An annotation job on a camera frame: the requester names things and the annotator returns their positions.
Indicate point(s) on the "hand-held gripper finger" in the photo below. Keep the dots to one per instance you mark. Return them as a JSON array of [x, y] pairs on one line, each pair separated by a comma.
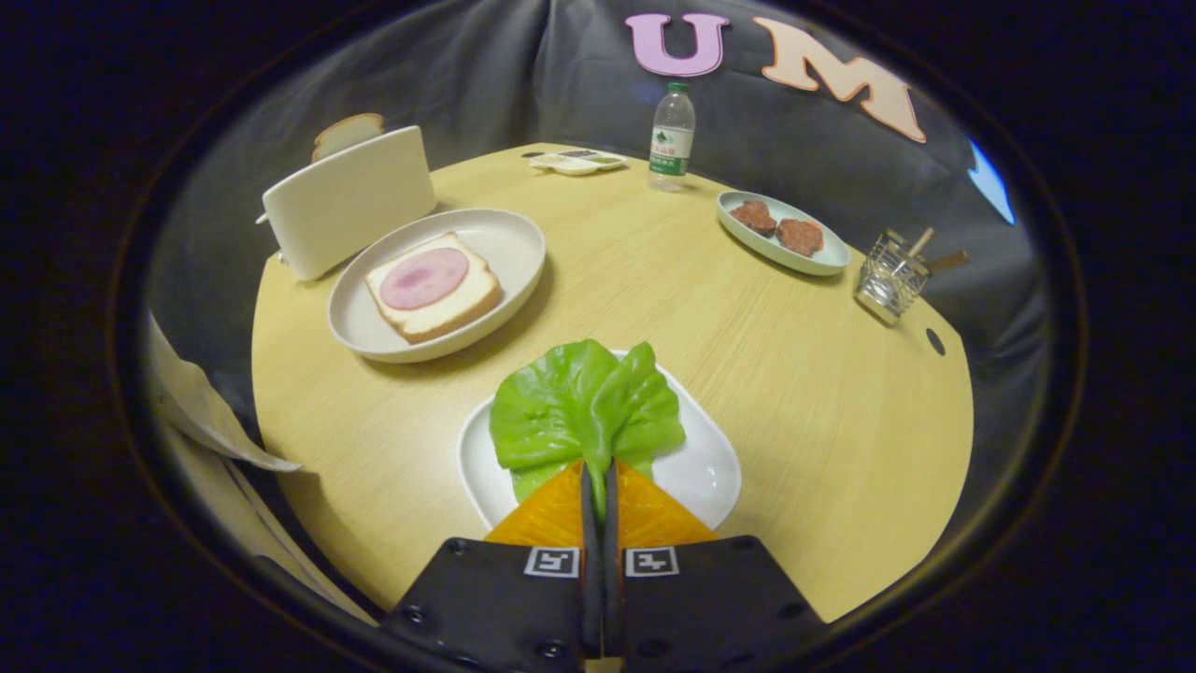
[[611, 561], [590, 561]]

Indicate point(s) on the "green lettuce leaf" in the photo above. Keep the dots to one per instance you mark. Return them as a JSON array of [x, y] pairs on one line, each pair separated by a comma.
[[561, 411]]

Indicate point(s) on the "brown crust bread slice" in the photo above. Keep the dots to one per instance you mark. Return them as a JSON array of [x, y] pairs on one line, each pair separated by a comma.
[[346, 131]]

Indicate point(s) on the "square white bread slice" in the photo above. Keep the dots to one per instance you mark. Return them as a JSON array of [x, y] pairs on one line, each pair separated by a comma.
[[444, 320]]

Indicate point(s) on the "pink ham slice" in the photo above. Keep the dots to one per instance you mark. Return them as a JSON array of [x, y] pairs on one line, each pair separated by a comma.
[[425, 278]]

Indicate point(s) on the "round beige plate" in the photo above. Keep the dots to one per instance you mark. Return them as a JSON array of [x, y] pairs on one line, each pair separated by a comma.
[[505, 243]]

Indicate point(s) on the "brown meat piece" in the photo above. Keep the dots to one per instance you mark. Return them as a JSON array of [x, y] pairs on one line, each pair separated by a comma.
[[753, 217], [800, 236]]

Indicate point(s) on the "pale blue oval plate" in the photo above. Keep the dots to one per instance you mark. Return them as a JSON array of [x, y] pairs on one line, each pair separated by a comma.
[[834, 250]]

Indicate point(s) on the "clear glass cup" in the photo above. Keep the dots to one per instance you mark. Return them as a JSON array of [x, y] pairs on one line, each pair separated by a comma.
[[888, 285]]

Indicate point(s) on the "white divided seasoning tray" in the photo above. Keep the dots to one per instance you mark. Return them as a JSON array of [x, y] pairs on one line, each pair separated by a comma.
[[575, 166]]

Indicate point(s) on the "clear plastic water bottle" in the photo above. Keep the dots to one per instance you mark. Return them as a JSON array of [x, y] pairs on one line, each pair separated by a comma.
[[672, 140]]

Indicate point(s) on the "white toaster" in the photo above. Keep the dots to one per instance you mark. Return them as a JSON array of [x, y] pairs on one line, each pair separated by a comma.
[[346, 201]]

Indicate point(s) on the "wooden stick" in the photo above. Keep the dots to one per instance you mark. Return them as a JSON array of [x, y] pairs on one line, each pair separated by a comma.
[[921, 241]]

